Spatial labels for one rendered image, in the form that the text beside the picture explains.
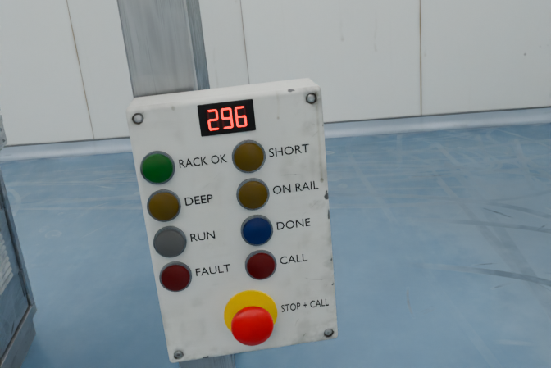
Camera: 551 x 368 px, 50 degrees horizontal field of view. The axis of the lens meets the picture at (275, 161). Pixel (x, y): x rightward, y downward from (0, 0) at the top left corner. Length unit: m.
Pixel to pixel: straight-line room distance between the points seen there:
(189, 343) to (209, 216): 0.13
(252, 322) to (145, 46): 0.27
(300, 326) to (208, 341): 0.09
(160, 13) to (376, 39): 3.58
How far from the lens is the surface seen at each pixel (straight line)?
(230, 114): 0.51
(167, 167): 0.52
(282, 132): 0.52
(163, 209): 0.53
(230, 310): 0.58
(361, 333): 2.07
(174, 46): 0.56
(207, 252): 0.56
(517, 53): 4.31
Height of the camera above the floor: 1.20
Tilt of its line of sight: 19 degrees down
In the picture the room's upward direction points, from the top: 6 degrees counter-clockwise
